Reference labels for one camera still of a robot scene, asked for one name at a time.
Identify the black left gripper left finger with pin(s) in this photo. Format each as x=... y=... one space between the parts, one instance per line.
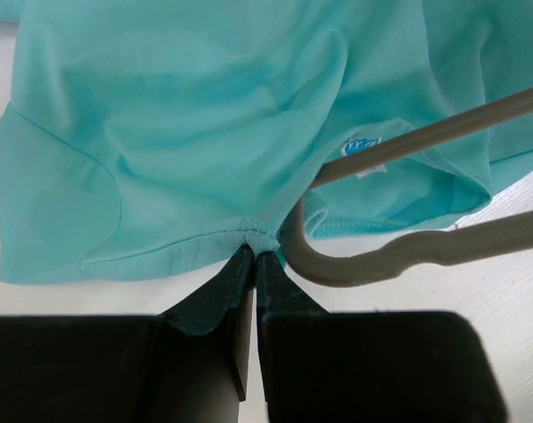
x=187 y=364

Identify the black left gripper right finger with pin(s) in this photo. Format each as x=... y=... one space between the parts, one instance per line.
x=399 y=366

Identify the teal t shirt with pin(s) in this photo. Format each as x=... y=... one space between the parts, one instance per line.
x=145 y=139

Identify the grey hanger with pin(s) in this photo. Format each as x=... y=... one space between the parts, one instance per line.
x=390 y=195

